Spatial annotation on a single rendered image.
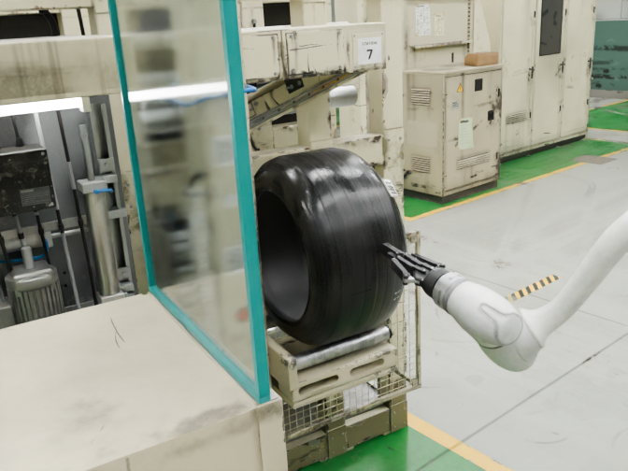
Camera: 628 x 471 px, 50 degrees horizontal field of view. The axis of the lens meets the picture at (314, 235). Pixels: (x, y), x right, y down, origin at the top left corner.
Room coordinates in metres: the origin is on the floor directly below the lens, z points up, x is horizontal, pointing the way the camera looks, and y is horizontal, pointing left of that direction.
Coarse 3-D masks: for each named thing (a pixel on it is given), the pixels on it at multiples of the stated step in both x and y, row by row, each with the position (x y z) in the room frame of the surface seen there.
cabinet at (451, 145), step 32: (448, 64) 6.97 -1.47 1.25; (416, 96) 6.44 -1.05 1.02; (448, 96) 6.22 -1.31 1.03; (480, 96) 6.52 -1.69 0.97; (416, 128) 6.45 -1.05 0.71; (448, 128) 6.23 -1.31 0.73; (480, 128) 6.53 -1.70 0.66; (416, 160) 6.45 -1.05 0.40; (448, 160) 6.23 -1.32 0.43; (480, 160) 6.52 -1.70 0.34; (416, 192) 6.47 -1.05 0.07; (448, 192) 6.24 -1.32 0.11
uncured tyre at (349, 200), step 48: (288, 192) 1.71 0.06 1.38; (336, 192) 1.68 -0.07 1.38; (384, 192) 1.74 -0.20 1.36; (288, 240) 2.10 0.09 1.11; (336, 240) 1.60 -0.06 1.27; (384, 240) 1.65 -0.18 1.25; (288, 288) 2.01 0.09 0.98; (336, 288) 1.58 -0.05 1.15; (384, 288) 1.64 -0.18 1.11; (336, 336) 1.65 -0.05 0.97
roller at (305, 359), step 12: (360, 336) 1.75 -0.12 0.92; (372, 336) 1.76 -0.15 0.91; (384, 336) 1.78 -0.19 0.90; (324, 348) 1.69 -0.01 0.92; (336, 348) 1.70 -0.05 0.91; (348, 348) 1.72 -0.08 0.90; (360, 348) 1.74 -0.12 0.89; (300, 360) 1.64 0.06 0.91; (312, 360) 1.66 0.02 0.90; (324, 360) 1.68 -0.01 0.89
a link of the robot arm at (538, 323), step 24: (624, 216) 1.29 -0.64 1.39; (600, 240) 1.31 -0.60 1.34; (624, 240) 1.27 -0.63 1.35; (600, 264) 1.30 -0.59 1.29; (576, 288) 1.33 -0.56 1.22; (528, 312) 1.38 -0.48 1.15; (552, 312) 1.35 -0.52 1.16; (528, 336) 1.33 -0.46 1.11; (504, 360) 1.34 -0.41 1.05; (528, 360) 1.35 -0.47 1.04
